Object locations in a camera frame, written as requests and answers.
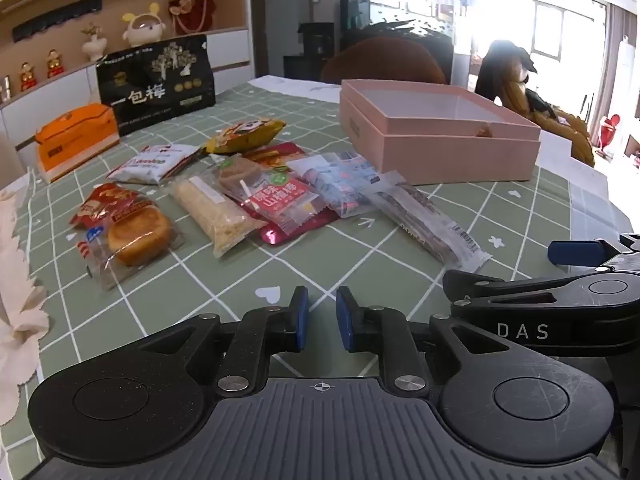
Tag red toy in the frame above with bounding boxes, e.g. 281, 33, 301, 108
595, 114, 621, 158

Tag black chair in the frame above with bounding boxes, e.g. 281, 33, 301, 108
298, 22, 335, 81

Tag long clear bar packet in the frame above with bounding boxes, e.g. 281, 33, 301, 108
361, 171, 493, 273

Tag green checked tablecloth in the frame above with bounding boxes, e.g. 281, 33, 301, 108
0, 80, 631, 480

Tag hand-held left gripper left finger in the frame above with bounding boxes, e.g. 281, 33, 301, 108
137, 286, 309, 397

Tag black printed bag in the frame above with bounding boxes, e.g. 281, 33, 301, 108
96, 34, 217, 137

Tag yellow snack packet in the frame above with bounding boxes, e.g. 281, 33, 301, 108
201, 117, 287, 156

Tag white rabbit figurine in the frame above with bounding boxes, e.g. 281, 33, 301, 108
122, 2, 167, 48

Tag round pastry packet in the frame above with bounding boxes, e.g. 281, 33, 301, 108
70, 183, 186, 292

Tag orange box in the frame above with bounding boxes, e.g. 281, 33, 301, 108
35, 103, 121, 184

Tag silver foil snack packet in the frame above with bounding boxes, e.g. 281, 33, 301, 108
212, 155, 271, 201

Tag rice bar clear packet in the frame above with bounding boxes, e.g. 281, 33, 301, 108
168, 176, 266, 259

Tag black and mustard jacket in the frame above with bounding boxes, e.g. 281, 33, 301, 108
475, 40, 596, 168

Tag white flower vase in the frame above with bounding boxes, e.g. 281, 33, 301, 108
81, 22, 107, 63

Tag green label hawthorn packet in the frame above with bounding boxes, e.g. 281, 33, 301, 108
240, 167, 323, 233

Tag beige scalloped cloth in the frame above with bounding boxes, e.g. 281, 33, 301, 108
0, 190, 51, 426

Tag pink cardboard box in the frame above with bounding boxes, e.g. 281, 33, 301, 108
340, 79, 542, 186

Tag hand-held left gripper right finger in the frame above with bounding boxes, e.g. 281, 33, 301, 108
335, 286, 503, 397

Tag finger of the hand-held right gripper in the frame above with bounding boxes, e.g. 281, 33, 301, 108
442, 269, 586, 311
548, 232, 640, 273

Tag white red snack packet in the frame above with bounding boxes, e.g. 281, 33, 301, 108
106, 143, 201, 185

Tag brown chair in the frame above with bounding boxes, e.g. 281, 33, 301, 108
320, 35, 447, 86

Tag large red food pouch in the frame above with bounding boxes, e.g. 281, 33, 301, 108
257, 142, 341, 247

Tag blue white candy packet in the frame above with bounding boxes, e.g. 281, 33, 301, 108
287, 152, 381, 218

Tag brown plush toy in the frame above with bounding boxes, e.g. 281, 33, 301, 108
164, 0, 217, 36

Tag black wall hook rail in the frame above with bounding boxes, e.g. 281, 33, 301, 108
12, 0, 103, 43

